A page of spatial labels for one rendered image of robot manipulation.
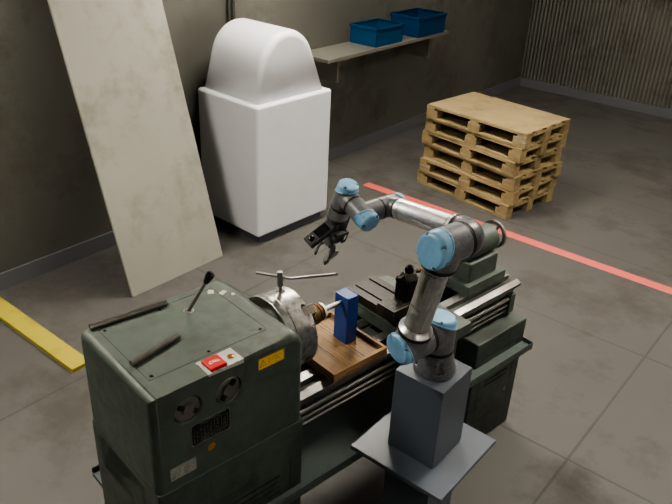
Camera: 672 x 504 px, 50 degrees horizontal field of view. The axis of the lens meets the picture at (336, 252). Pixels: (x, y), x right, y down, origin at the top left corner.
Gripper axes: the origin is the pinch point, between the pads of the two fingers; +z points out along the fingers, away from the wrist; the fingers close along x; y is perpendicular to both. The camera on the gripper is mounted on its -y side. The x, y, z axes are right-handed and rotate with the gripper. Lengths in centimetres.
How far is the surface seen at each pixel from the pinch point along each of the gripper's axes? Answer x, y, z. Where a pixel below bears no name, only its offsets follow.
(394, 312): -18, 37, 32
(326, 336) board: -5, 16, 50
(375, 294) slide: 0, 47, 43
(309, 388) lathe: -24, -10, 46
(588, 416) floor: -88, 166, 115
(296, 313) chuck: -9.0, -13.4, 15.3
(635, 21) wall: 240, 756, 113
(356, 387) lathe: -29, 15, 56
